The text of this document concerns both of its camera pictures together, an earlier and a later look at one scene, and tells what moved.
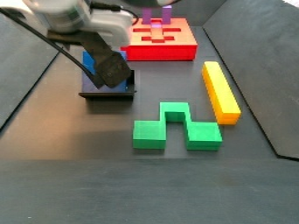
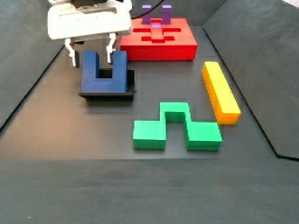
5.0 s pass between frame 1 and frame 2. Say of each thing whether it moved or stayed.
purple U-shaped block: stayed
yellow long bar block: stayed
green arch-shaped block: stayed
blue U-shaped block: moved
